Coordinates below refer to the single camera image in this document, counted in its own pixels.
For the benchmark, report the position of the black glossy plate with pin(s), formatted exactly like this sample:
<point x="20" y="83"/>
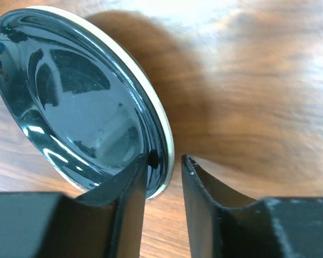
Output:
<point x="81" y="99"/>

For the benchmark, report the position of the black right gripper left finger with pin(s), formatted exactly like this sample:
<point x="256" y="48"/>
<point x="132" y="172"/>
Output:
<point x="104" y="222"/>

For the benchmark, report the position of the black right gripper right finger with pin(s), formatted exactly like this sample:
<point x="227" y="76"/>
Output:
<point x="222" y="222"/>

